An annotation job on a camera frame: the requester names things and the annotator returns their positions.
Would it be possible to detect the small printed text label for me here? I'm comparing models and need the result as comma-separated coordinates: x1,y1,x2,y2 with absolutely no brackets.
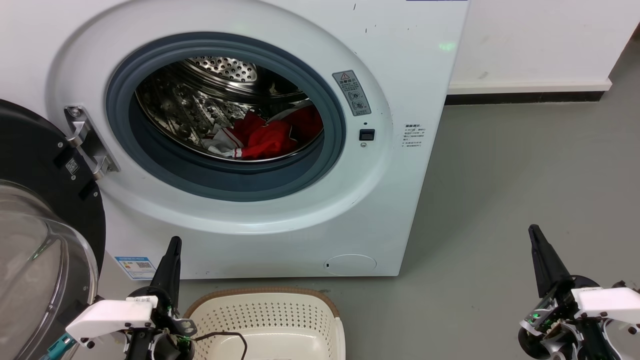
401,123,426,150

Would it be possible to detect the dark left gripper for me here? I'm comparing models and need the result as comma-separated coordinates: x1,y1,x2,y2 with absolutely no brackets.
124,236,198,360

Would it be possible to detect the teal cable connector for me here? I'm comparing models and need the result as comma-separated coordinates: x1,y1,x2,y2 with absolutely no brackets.
44,334,76,360

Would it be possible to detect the stainless steel washing machine drum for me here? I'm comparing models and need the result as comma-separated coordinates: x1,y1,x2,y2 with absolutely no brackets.
135,56,325,162

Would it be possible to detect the blue energy label sticker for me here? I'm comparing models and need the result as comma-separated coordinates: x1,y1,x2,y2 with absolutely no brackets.
114,256,157,281

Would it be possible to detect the white front-load washing machine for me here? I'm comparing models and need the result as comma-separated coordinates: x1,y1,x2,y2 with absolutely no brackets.
0,0,471,279

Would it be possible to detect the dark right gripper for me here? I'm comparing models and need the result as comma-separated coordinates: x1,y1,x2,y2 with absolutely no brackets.
517,224,619,360

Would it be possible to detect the black round glass washer door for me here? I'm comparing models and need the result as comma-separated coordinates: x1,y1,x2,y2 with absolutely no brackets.
0,98,107,360

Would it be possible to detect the black and white baseboard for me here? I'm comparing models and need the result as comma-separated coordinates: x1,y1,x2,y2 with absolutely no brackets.
445,78,613,106

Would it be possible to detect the thin black cable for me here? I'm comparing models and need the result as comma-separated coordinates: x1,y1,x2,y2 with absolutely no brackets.
192,331,249,360

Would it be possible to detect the round drain filter cover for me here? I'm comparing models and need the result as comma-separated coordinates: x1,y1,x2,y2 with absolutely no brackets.
323,254,378,277

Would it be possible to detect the cream perforated laundry basket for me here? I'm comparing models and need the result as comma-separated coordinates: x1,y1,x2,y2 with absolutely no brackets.
183,287,347,360

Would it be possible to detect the red and white garment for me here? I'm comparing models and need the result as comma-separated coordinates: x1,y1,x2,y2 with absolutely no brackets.
201,102,325,161

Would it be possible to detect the silver metal door hinge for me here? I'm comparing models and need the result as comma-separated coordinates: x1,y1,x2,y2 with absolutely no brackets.
64,105,121,181

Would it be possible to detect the grey warning sticker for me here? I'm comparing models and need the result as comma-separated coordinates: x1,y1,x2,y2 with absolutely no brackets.
332,70,372,117

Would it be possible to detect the grey rubber door gasket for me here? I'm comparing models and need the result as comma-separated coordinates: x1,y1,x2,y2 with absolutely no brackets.
105,31,347,203

